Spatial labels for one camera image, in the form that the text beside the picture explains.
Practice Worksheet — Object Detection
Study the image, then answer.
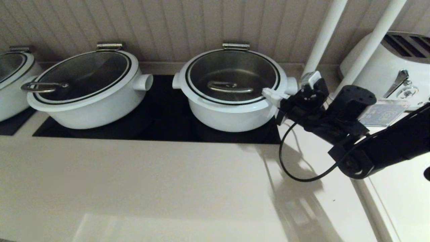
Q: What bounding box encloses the white round cooking pot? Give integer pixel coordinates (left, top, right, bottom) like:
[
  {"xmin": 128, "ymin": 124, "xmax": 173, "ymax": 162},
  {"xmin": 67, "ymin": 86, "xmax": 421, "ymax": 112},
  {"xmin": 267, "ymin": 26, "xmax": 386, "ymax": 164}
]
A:
[
  {"xmin": 172, "ymin": 49, "xmax": 299, "ymax": 133},
  {"xmin": 27, "ymin": 50, "xmax": 154, "ymax": 130},
  {"xmin": 0, "ymin": 52, "xmax": 43, "ymax": 121}
]

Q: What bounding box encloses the white round pole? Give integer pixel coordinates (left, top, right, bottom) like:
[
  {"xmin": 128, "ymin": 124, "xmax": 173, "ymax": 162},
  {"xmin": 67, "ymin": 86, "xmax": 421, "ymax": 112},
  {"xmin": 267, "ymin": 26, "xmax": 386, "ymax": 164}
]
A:
[
  {"xmin": 302, "ymin": 0, "xmax": 348, "ymax": 78},
  {"xmin": 329, "ymin": 0, "xmax": 407, "ymax": 101}
]

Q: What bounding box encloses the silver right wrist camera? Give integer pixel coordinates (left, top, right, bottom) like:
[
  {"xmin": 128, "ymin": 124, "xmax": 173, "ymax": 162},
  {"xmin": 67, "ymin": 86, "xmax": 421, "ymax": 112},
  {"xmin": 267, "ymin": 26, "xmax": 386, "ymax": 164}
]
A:
[{"xmin": 299, "ymin": 71, "xmax": 322, "ymax": 90}]

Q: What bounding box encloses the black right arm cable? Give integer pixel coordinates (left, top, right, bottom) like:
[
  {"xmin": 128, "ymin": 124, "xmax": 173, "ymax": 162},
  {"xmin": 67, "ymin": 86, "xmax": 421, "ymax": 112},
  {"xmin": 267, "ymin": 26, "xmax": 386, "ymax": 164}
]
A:
[{"xmin": 279, "ymin": 101, "xmax": 430, "ymax": 183}]

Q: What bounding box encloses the white toaster with chrome lever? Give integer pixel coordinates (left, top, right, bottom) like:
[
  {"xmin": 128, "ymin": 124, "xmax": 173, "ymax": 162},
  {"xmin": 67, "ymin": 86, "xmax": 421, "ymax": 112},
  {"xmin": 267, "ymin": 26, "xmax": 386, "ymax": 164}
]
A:
[{"xmin": 339, "ymin": 31, "xmax": 430, "ymax": 111}]

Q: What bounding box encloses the clear acrylic sign plate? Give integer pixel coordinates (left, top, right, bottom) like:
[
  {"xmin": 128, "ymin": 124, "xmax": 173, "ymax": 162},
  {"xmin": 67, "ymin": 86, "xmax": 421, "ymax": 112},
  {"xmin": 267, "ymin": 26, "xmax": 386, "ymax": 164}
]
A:
[{"xmin": 358, "ymin": 99, "xmax": 410, "ymax": 127}]

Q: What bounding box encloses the black glass cooktop panel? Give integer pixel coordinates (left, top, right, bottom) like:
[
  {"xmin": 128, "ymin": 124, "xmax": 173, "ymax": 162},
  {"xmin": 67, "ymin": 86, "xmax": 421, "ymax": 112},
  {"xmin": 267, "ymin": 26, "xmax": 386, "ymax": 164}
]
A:
[{"xmin": 33, "ymin": 75, "xmax": 281, "ymax": 145}]

